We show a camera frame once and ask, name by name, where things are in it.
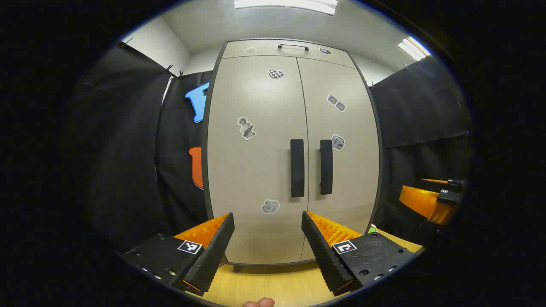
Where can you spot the cabinet door checkered heart sticker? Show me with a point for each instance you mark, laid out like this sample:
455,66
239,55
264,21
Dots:
256,170

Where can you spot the small ceiling light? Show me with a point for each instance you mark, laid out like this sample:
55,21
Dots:
413,47

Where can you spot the small green white object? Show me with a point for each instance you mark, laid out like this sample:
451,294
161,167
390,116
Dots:
372,230

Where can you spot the beige double-door shoe cabinet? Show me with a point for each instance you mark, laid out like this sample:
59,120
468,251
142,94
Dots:
204,132

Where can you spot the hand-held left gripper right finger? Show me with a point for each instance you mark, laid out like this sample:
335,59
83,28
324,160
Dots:
326,256

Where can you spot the cabinet door box sticker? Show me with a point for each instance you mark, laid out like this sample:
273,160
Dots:
349,179

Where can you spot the black backdrop cloth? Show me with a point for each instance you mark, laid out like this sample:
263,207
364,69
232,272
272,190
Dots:
128,170
422,111

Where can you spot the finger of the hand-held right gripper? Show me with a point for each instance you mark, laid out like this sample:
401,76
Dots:
454,183
426,204

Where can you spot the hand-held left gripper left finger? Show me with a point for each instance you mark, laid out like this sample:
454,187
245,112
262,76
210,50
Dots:
211,256

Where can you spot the long ceiling light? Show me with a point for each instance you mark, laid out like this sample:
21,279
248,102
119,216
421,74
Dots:
286,4

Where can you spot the beige cabinet drawer front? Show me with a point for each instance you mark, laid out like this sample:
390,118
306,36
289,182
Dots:
264,55

